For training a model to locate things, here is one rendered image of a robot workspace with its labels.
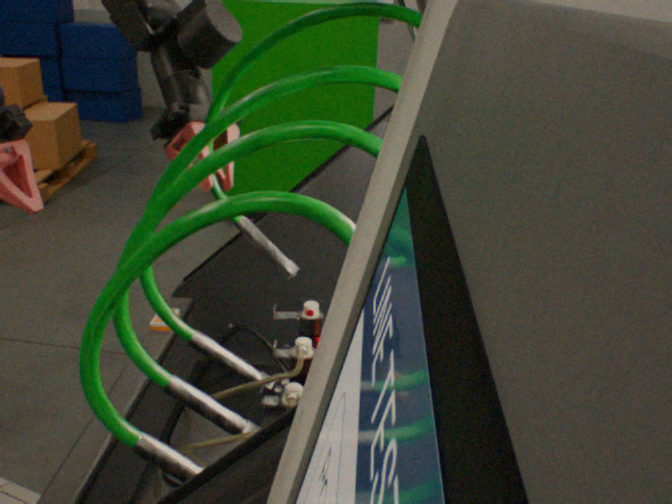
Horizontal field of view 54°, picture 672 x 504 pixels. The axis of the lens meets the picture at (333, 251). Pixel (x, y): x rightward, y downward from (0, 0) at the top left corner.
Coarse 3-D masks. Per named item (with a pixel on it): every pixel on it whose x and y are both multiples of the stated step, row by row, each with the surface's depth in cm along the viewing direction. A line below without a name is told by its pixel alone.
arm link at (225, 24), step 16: (208, 0) 80; (128, 16) 84; (144, 16) 83; (176, 16) 82; (192, 16) 81; (208, 16) 79; (224, 16) 82; (128, 32) 84; (144, 32) 83; (160, 32) 83; (192, 32) 80; (208, 32) 79; (224, 32) 80; (240, 32) 83; (144, 48) 85; (192, 48) 81; (208, 48) 80; (224, 48) 81; (208, 64) 83
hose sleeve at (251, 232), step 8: (240, 224) 82; (248, 224) 82; (248, 232) 82; (256, 232) 82; (256, 240) 82; (264, 240) 82; (264, 248) 81; (272, 248) 82; (272, 256) 81; (280, 256) 81; (280, 264) 81
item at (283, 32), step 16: (304, 16) 69; (320, 16) 68; (336, 16) 68; (352, 16) 67; (368, 16) 67; (384, 16) 66; (400, 16) 65; (416, 16) 64; (272, 32) 72; (288, 32) 71; (256, 48) 73; (240, 64) 74; (224, 80) 76; (224, 96) 77; (208, 112) 79; (224, 192) 83
